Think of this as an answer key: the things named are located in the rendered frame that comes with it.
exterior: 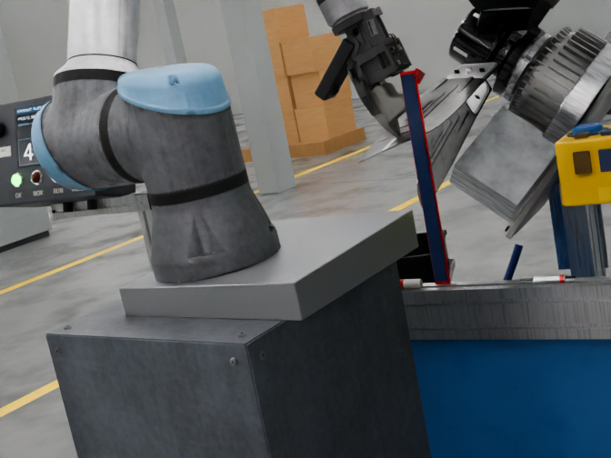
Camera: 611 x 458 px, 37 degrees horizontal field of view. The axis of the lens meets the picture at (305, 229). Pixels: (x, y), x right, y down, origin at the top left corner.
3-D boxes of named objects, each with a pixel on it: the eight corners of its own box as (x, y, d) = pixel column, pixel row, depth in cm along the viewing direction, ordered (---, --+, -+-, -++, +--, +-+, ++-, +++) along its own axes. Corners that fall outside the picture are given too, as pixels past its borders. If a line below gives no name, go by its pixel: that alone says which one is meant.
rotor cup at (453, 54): (525, 70, 182) (471, 36, 185) (553, 15, 170) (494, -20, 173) (489, 109, 174) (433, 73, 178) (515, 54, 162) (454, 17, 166)
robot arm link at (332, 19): (311, 8, 154) (333, 4, 161) (323, 33, 154) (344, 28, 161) (346, -14, 150) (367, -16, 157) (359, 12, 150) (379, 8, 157)
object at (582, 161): (592, 172, 121) (589, 150, 120) (591, 173, 121) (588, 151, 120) (575, 174, 122) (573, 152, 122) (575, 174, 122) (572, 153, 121)
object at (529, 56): (535, 75, 181) (527, 70, 181) (562, 23, 169) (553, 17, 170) (500, 114, 174) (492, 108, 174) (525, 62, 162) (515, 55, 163)
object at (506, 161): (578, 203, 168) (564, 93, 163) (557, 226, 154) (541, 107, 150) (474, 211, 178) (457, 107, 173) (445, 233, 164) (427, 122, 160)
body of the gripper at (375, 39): (397, 74, 150) (365, 7, 149) (355, 96, 155) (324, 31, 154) (414, 68, 156) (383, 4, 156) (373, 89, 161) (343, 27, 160)
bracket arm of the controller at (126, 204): (161, 205, 165) (156, 190, 165) (150, 210, 163) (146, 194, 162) (64, 215, 177) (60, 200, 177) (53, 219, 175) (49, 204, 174)
